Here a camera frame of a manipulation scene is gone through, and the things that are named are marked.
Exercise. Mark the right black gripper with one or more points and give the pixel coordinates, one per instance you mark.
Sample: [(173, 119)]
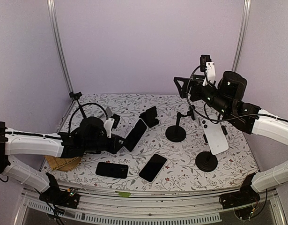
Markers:
[(195, 82)]

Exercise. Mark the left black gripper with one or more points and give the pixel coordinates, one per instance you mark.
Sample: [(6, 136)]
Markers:
[(116, 146)]

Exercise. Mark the white-edged phone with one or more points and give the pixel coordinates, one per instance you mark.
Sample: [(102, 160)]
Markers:
[(135, 135), (152, 168)]

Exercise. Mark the white phone dual camera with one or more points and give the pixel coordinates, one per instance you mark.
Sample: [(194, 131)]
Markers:
[(215, 136)]

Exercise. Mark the black round phone stand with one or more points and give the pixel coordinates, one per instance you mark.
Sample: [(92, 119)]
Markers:
[(205, 160), (76, 97), (176, 133)]

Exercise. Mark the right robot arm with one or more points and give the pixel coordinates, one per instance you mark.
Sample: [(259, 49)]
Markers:
[(226, 99)]

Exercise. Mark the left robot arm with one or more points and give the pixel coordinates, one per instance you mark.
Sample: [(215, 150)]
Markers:
[(93, 135)]

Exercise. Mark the silver phone in clamp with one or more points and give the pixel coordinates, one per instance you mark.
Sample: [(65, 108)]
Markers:
[(195, 116)]

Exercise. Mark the black folding phone stand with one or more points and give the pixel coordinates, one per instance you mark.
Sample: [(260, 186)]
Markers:
[(150, 117)]

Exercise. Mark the green tape piece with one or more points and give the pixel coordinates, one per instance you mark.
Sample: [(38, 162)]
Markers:
[(123, 194)]

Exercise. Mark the floral table mat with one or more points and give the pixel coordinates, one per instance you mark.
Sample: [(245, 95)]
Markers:
[(180, 172)]

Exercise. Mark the woven bamboo basket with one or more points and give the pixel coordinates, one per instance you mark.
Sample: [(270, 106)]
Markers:
[(63, 164)]

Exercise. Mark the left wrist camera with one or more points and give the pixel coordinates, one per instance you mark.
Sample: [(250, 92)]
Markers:
[(111, 123)]

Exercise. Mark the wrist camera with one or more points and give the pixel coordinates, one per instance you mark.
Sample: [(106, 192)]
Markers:
[(207, 67), (111, 123)]

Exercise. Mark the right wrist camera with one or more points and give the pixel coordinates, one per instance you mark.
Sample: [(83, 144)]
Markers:
[(207, 67)]

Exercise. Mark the right aluminium frame post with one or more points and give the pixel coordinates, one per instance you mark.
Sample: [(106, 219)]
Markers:
[(242, 33)]

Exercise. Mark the aluminium frame post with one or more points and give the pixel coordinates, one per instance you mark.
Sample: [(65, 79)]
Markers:
[(242, 33), (58, 43)]

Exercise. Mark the front aluminium rail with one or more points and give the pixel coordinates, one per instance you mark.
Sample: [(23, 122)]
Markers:
[(103, 206)]

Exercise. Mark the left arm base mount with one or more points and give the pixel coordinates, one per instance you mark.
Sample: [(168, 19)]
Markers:
[(67, 198)]

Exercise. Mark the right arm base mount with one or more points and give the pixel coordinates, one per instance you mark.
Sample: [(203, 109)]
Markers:
[(245, 195)]

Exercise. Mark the left aluminium frame post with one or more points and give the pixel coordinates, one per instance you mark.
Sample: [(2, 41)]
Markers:
[(58, 43)]

